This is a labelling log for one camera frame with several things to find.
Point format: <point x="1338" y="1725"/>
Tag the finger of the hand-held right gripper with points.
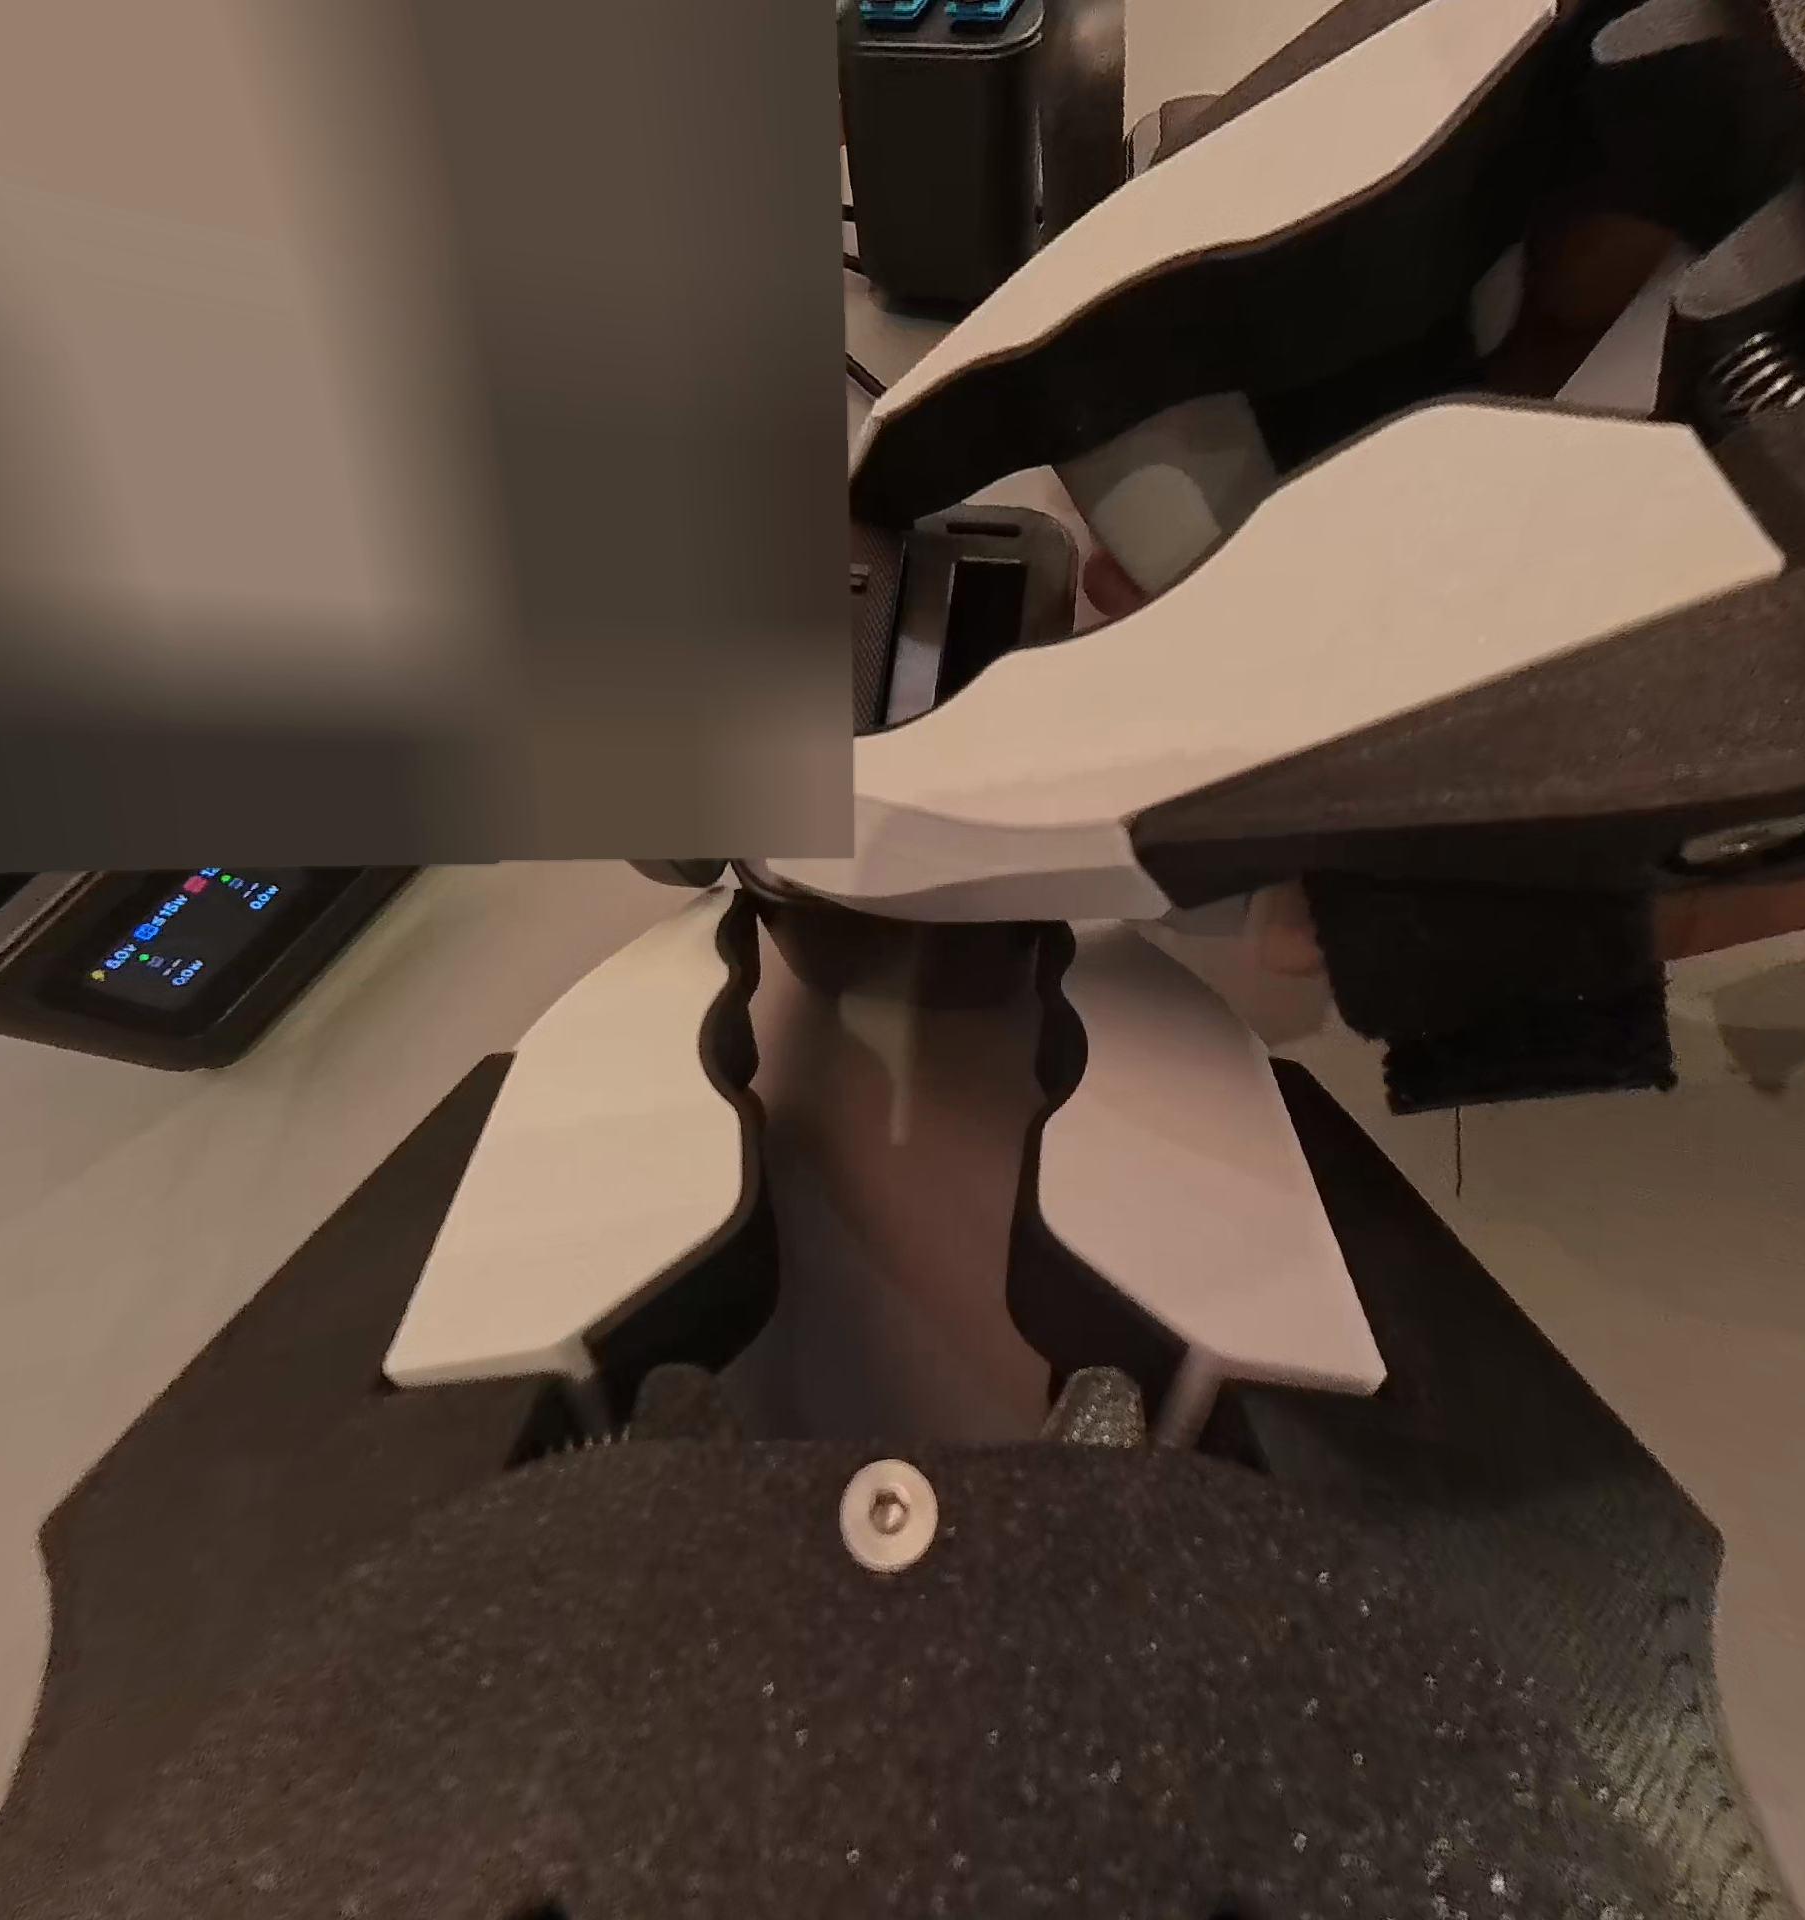
<point x="1142" y="225"/>
<point x="1413" y="600"/>

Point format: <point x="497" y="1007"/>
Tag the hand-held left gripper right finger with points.
<point x="1201" y="1187"/>

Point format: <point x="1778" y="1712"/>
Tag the black battery charger case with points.
<point x="947" y="179"/>
<point x="917" y="1275"/>
<point x="348" y="939"/>

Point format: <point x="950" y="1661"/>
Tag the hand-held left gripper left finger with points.
<point x="587" y="1187"/>

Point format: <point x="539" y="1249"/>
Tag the person's right hand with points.
<point x="1156" y="510"/>

